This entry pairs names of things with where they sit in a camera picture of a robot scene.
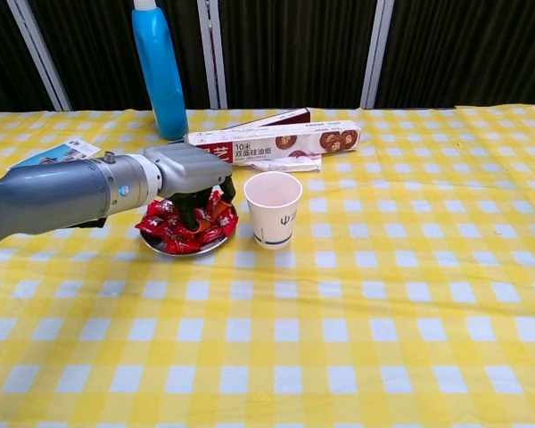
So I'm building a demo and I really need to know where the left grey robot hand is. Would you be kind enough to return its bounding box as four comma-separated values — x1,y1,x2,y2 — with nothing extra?
142,143,238,235

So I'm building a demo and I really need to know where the round metal plate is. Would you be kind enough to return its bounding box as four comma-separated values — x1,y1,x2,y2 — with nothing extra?
140,195,238,256

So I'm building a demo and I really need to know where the crumpled white pink wrapper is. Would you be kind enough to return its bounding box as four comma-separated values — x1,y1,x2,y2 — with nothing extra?
244,153,323,174

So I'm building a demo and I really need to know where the white paper cup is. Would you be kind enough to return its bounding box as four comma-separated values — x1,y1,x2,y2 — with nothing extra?
243,171,303,250

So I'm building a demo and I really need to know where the blue plastic bottle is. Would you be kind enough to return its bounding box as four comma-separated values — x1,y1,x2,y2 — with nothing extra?
131,0,189,141

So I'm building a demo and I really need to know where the white red baking paper box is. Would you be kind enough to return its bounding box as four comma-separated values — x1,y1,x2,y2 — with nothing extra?
183,119,362,167

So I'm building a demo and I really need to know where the long dark red box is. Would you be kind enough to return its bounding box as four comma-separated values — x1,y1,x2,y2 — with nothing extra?
167,107,312,146

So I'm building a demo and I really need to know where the photo postcard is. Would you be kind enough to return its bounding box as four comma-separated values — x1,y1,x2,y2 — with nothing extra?
11,136,102,169

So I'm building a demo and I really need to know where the black pleated curtain panel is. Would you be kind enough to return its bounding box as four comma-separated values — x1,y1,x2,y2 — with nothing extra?
218,0,380,110
376,0,535,110
0,0,57,115
26,0,213,111

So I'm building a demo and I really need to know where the yellow white checked tablecloth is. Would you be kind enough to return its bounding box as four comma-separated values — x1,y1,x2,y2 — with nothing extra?
0,104,535,428

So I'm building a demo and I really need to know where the white metal frame post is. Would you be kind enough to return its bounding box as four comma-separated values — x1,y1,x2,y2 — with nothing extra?
6,0,72,111
196,0,228,111
359,0,396,110

